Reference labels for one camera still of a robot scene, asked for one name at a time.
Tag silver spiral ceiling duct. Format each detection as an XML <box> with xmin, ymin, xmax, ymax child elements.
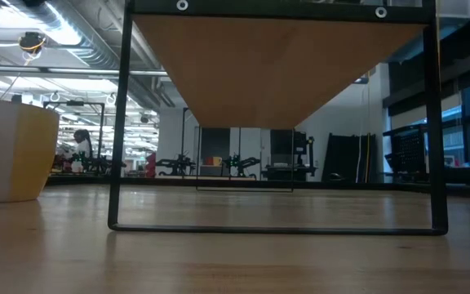
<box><xmin>22</xmin><ymin>0</ymin><xmax>175</xmax><ymax>109</ymax></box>

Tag wooden shelf with black frame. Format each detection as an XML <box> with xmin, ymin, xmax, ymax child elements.
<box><xmin>107</xmin><ymin>0</ymin><xmax>449</xmax><ymax>237</ymax></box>

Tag black leaning panels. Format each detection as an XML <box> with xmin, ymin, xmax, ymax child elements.
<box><xmin>321</xmin><ymin>132</ymin><xmax>378</xmax><ymax>184</ymax></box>

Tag black tall stand frame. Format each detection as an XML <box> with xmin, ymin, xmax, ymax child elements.
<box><xmin>42</xmin><ymin>100</ymin><xmax>106</xmax><ymax>176</ymax></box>

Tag black pegboard rack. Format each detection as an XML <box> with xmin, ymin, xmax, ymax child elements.
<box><xmin>383</xmin><ymin>124</ymin><xmax>430</xmax><ymax>184</ymax></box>

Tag black cabinet with monitor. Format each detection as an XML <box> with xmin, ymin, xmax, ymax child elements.
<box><xmin>265</xmin><ymin>130</ymin><xmax>317</xmax><ymax>181</ymax></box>

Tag white ceiling light box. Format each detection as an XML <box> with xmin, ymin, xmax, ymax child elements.
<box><xmin>438</xmin><ymin>0</ymin><xmax>470</xmax><ymax>20</ymax></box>

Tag thin yellow wall cable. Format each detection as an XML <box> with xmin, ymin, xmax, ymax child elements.
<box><xmin>364</xmin><ymin>71</ymin><xmax>371</xmax><ymax>184</ymax></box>

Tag dark grey cabinet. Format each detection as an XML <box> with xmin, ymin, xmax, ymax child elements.
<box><xmin>201</xmin><ymin>128</ymin><xmax>231</xmax><ymax>176</ymax></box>

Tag grey ceiling pipe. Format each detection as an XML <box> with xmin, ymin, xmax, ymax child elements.
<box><xmin>0</xmin><ymin>64</ymin><xmax>169</xmax><ymax>78</ymax></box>

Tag person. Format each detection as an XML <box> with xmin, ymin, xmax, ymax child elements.
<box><xmin>57</xmin><ymin>129</ymin><xmax>94</xmax><ymax>172</ymax></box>

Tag red object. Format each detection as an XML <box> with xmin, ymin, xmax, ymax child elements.
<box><xmin>144</xmin><ymin>152</ymin><xmax>157</xmax><ymax>178</ymax></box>

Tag black ceiling camera yellow cable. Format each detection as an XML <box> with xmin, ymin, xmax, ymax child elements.
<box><xmin>17</xmin><ymin>31</ymin><xmax>48</xmax><ymax>56</ymax></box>

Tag yellow and white mug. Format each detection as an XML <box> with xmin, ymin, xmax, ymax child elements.
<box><xmin>0</xmin><ymin>99</ymin><xmax>60</xmax><ymax>203</ymax></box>

